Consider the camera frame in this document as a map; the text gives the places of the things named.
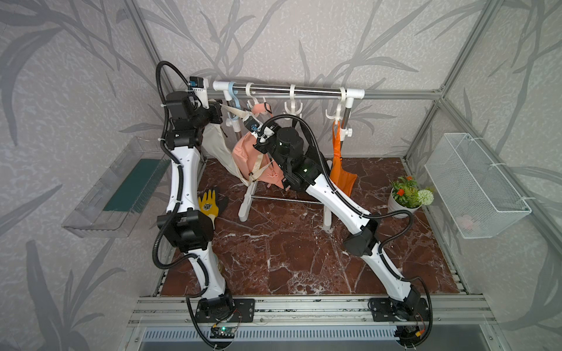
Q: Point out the cream sling bag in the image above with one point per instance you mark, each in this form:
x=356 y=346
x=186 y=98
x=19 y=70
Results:
x=215 y=145

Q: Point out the aluminium front rail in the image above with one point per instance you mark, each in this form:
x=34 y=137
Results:
x=314 y=310

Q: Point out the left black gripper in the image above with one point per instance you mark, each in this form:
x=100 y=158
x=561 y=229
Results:
x=213 y=110

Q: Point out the pink sling bag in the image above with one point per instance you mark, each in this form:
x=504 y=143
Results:
x=255 y=166

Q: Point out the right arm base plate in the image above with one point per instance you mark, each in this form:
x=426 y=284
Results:
x=384 y=310

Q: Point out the yellow black work glove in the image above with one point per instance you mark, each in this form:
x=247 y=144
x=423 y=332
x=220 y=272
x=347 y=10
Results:
x=213 y=204

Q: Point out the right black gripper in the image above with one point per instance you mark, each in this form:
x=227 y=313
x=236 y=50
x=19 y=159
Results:
x=260 y=147

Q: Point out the potted flower plant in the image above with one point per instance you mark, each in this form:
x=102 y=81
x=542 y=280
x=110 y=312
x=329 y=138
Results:
x=405 y=195

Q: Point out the orange sling bag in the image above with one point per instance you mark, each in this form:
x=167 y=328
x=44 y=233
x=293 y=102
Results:
x=344 y=180

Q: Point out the light blue plastic hook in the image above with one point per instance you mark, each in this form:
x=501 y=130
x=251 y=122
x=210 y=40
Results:
x=233 y=95

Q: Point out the clear plastic wall shelf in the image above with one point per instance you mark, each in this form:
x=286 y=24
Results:
x=115 y=203

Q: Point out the green lit circuit board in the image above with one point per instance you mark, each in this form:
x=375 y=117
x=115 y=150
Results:
x=223 y=332

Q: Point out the black sling bag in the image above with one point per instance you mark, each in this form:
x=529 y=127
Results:
x=313 y=151

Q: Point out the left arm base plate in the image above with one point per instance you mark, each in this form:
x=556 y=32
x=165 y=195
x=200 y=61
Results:
x=237 y=310

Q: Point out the white hook rightmost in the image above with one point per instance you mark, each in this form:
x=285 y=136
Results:
x=347 y=97

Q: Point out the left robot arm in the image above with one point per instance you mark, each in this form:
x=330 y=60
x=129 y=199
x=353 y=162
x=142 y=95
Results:
x=186 y=233

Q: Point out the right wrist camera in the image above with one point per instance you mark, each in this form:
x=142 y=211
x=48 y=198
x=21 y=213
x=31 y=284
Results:
x=257 y=129

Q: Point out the white hook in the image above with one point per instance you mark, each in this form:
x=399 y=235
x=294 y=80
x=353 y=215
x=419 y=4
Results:
x=291 y=106
x=347 y=97
x=253 y=103

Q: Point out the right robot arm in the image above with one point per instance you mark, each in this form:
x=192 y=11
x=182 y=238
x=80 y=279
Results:
x=302 y=175

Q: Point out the white wire basket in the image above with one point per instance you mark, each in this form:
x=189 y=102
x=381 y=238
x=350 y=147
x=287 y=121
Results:
x=479 y=197

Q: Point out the white and chrome garment rack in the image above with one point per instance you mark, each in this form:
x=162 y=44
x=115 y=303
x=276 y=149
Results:
x=284 y=119

